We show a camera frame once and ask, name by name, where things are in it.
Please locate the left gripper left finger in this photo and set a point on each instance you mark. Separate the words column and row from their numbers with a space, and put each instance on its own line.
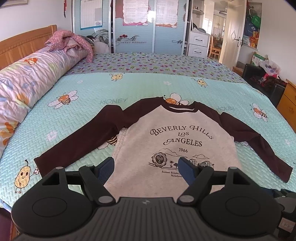
column 94, row 178

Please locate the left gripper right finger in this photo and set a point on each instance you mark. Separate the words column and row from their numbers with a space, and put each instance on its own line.
column 199, row 180

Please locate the grey and maroon sweatshirt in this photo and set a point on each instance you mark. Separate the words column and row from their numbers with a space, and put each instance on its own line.
column 149, row 138

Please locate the teal bee-pattern bedspread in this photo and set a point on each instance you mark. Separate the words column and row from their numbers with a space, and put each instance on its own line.
column 123, row 79

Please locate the wooden dresser desk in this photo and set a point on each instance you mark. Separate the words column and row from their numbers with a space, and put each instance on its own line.
column 287, row 104

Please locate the floral rolled quilt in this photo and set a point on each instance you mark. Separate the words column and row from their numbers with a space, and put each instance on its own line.
column 24, row 82

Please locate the white drawer cabinet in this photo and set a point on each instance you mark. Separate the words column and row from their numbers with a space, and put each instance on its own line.
column 198, row 44

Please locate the pink crumpled garment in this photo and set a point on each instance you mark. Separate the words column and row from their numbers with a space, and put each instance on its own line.
column 66, row 40

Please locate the white room door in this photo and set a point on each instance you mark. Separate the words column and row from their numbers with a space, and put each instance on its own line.
column 233, row 33

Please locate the wooden headboard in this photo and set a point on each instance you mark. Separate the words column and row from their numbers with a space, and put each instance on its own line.
column 22, row 45

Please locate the blue sliding-door wardrobe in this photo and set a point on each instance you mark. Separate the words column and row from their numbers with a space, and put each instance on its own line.
column 133, row 26

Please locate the red hanging wall ornament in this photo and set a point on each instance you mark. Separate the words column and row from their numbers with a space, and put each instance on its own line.
column 64, row 8

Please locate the framed wall picture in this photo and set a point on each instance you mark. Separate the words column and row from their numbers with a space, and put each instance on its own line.
column 8, row 3

